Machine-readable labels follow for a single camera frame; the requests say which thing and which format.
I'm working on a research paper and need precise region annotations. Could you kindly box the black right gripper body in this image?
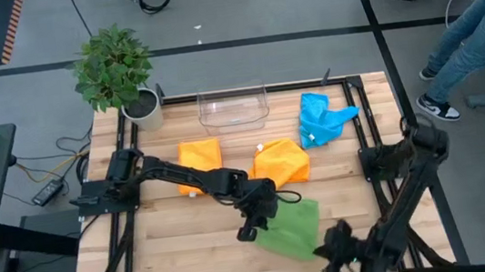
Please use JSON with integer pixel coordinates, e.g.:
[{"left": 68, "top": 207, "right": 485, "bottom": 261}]
[{"left": 309, "top": 217, "right": 372, "bottom": 272}]

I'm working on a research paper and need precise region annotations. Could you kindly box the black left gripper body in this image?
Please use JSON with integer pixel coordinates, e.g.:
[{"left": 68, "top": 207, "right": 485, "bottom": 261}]
[{"left": 228, "top": 175, "right": 284, "bottom": 235}]

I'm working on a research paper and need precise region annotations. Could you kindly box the green microfiber towel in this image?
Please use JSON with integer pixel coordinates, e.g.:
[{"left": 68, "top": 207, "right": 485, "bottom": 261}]
[{"left": 249, "top": 196, "right": 326, "bottom": 268}]

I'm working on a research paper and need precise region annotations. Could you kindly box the orange microfiber towel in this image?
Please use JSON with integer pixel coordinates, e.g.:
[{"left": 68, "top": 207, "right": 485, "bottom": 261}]
[
  {"left": 245, "top": 135, "right": 314, "bottom": 195},
  {"left": 173, "top": 136, "right": 227, "bottom": 198}
]

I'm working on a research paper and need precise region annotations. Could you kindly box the blue microfiber towel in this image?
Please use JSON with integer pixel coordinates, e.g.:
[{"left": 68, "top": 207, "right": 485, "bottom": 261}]
[{"left": 295, "top": 86, "right": 364, "bottom": 150}]

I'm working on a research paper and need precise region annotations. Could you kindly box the clear plastic bin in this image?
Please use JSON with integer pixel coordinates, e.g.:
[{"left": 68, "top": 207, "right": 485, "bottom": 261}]
[{"left": 195, "top": 77, "right": 273, "bottom": 137}]

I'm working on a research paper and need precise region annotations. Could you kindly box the white plant pot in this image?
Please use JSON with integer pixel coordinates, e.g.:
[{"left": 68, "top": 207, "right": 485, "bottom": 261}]
[{"left": 119, "top": 85, "right": 166, "bottom": 135}]

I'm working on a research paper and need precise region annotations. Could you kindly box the green leafy plant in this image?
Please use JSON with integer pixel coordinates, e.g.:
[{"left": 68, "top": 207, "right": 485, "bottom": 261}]
[{"left": 67, "top": 19, "right": 158, "bottom": 116}]

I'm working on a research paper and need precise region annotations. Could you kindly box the black power adapter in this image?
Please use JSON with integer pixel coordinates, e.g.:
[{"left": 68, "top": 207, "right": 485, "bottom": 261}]
[{"left": 29, "top": 177, "right": 67, "bottom": 208}]

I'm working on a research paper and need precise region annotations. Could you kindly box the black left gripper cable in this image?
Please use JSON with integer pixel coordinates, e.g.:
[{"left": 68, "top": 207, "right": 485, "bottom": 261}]
[{"left": 274, "top": 187, "right": 303, "bottom": 207}]

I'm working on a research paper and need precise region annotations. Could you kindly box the black metal table frame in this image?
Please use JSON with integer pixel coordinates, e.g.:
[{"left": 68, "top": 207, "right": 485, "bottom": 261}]
[{"left": 47, "top": 51, "right": 472, "bottom": 272}]

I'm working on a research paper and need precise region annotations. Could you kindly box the yellow floor cable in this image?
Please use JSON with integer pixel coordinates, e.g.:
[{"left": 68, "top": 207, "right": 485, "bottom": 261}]
[{"left": 15, "top": 147, "right": 95, "bottom": 186}]

